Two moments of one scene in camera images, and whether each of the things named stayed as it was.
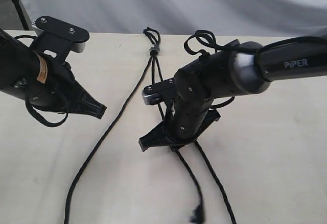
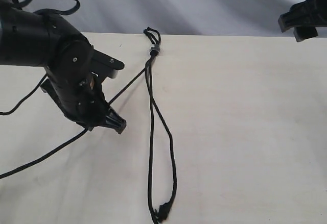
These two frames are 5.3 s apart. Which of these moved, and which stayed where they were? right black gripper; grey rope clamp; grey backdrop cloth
Moved: right black gripper
Stayed: grey rope clamp; grey backdrop cloth
